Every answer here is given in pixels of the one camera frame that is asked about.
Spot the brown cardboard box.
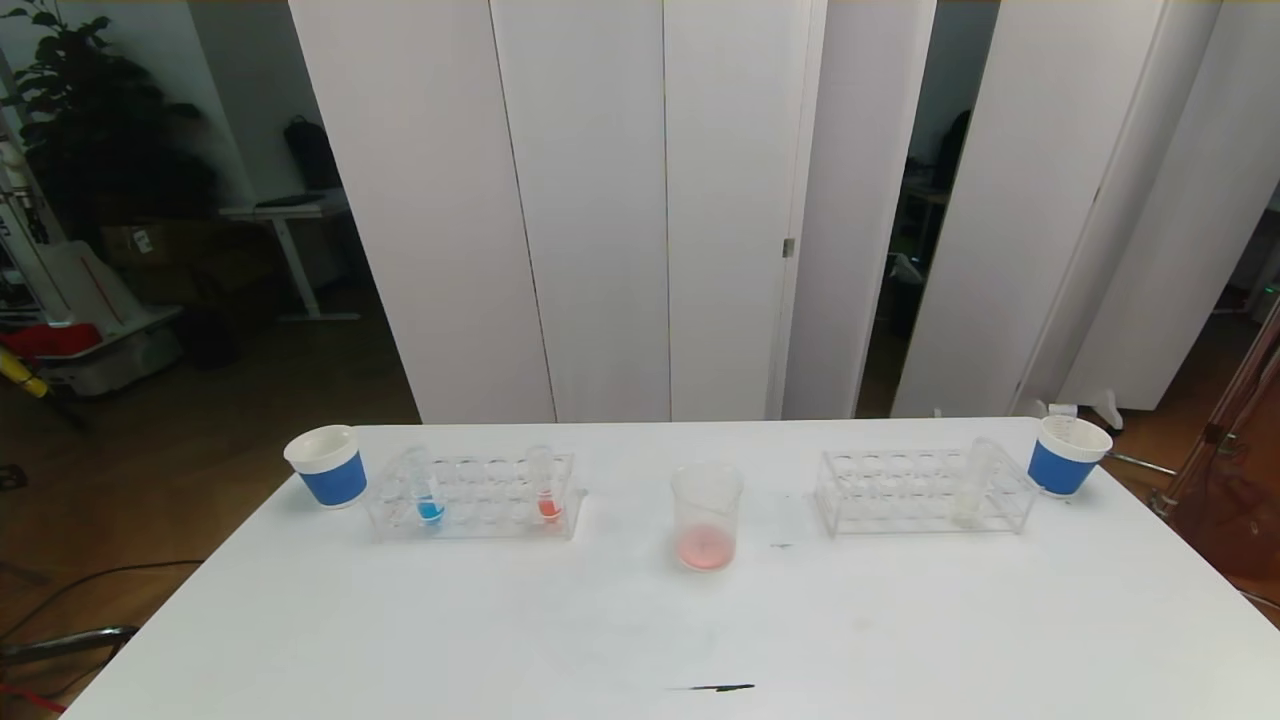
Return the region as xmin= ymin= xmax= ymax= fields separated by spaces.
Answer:
xmin=98 ymin=222 xmax=216 ymax=301

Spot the blue and white paper cup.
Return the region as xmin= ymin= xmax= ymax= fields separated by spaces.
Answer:
xmin=1027 ymin=414 xmax=1113 ymax=498
xmin=284 ymin=424 xmax=369 ymax=510

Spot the dark green potted plant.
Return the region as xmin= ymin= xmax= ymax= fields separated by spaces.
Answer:
xmin=0 ymin=0 xmax=216 ymax=241

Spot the test tube with blue pigment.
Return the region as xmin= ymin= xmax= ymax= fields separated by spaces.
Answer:
xmin=400 ymin=446 xmax=447 ymax=527

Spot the white office desk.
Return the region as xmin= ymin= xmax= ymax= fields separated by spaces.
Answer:
xmin=218 ymin=190 xmax=361 ymax=323

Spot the white partition panel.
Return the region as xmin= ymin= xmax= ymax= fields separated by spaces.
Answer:
xmin=662 ymin=0 xmax=831 ymax=421
xmin=288 ymin=0 xmax=557 ymax=424
xmin=890 ymin=0 xmax=1223 ymax=419
xmin=1057 ymin=0 xmax=1280 ymax=411
xmin=780 ymin=0 xmax=939 ymax=421
xmin=488 ymin=0 xmax=672 ymax=423

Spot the grey metal chair leg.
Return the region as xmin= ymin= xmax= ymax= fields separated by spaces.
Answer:
xmin=0 ymin=625 xmax=139 ymax=666

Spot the test tube with yellow pigment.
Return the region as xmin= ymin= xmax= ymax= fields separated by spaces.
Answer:
xmin=950 ymin=437 xmax=1003 ymax=528

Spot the clear glass beaker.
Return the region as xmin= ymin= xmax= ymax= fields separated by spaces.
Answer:
xmin=670 ymin=461 xmax=745 ymax=574

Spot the black backpack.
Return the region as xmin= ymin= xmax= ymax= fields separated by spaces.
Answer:
xmin=283 ymin=114 xmax=343 ymax=191

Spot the clear acrylic test tube rack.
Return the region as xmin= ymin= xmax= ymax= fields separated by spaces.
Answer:
xmin=364 ymin=450 xmax=587 ymax=542
xmin=814 ymin=447 xmax=1041 ymax=537

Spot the brown metal stand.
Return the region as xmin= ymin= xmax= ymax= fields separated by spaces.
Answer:
xmin=1150 ymin=300 xmax=1280 ymax=581

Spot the yellow tool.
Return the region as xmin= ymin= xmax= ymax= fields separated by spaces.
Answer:
xmin=0 ymin=345 xmax=49 ymax=399

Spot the white wheeled machine base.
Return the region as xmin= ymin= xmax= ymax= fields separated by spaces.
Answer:
xmin=0 ymin=240 xmax=186 ymax=396

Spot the grey metal floor rod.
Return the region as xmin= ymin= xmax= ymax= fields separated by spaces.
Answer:
xmin=1105 ymin=450 xmax=1179 ymax=477

